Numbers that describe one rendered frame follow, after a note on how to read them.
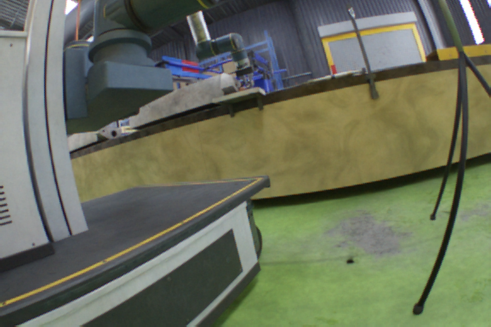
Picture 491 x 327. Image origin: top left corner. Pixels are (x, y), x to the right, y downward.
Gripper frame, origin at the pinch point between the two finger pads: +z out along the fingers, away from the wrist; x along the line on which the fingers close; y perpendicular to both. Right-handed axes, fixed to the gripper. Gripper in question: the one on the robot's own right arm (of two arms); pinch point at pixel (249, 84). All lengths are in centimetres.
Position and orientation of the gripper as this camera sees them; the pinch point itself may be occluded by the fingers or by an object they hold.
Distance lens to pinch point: 168.0
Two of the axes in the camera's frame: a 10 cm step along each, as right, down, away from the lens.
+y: 2.1, -5.0, 8.4
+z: 3.2, 8.5, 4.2
